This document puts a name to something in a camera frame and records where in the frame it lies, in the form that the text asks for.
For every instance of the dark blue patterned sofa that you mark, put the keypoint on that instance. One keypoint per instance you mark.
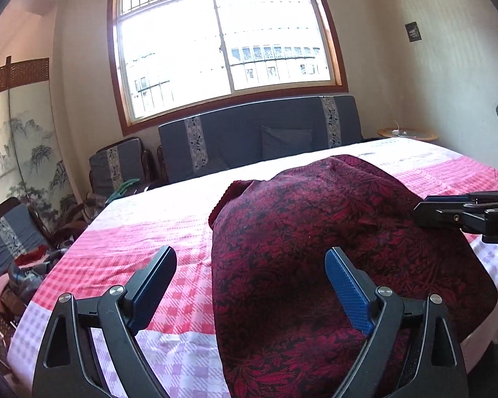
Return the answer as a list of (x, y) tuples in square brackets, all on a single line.
[(240, 141)]

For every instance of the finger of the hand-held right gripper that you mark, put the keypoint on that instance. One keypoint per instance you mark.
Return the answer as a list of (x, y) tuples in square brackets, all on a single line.
[(448, 199), (440, 215)]

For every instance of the pile of mixed clothes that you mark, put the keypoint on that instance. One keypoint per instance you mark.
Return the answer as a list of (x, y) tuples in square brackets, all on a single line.
[(29, 273)]

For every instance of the blue cushioned wooden armchair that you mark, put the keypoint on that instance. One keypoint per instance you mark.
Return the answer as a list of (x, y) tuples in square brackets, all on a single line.
[(116, 166), (8, 236)]

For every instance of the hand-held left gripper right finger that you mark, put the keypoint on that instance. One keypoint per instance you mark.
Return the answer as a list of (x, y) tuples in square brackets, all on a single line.
[(350, 294)]

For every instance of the green cloth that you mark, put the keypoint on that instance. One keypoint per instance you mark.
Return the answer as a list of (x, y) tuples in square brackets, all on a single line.
[(122, 188)]

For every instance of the painted folding screen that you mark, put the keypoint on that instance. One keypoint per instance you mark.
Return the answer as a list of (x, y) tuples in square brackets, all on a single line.
[(25, 145)]

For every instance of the round wooden side table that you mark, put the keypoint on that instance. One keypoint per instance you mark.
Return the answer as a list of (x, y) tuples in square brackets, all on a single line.
[(415, 134)]

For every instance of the brown framed barred window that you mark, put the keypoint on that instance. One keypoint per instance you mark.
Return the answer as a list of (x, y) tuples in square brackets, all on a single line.
[(224, 45)]

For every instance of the dark red knit sweater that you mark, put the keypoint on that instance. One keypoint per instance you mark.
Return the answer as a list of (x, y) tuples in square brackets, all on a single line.
[(315, 236)]

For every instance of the pink checked bed sheet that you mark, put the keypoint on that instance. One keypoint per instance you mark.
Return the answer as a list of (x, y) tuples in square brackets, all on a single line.
[(149, 224)]

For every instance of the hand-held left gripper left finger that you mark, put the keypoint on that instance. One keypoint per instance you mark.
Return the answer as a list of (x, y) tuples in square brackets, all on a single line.
[(149, 294)]

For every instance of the dark wall plate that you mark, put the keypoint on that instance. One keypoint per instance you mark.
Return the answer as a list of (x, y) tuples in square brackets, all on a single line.
[(413, 32)]

